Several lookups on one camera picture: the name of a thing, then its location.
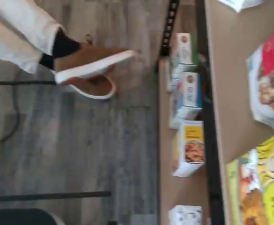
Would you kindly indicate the green Bobo's apple pie box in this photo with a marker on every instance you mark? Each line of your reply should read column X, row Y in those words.
column 268, row 164

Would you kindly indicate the small blue food box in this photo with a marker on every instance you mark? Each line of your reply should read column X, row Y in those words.
column 191, row 91

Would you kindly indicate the yellow white granola box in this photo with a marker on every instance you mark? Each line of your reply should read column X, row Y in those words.
column 193, row 145

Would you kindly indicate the black shelf beam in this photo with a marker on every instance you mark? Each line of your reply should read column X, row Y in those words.
column 211, row 140

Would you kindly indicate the small green food box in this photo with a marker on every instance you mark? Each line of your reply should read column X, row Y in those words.
column 184, row 47

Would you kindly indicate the white patterned pantry box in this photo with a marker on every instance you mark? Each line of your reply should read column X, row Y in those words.
column 186, row 215

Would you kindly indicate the brown shoe white sole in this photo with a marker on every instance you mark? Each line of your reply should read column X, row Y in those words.
column 94, row 61
column 97, row 87

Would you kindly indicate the black perforated rack upright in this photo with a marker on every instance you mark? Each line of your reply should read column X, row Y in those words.
column 169, row 25

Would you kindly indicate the black sock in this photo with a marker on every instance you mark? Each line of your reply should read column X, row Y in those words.
column 61, row 45

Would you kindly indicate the thin black metal rod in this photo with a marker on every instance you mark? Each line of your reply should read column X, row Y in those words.
column 47, row 196
column 19, row 82

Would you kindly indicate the red label granola bag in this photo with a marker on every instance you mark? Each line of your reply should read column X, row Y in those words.
column 270, row 82

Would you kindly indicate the cream trouser leg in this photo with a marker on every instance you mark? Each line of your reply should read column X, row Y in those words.
column 17, row 30

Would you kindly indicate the orange label granola bag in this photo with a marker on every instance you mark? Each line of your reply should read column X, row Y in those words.
column 239, row 4

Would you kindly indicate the dark rounded base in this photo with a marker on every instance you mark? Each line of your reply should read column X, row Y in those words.
column 17, row 218

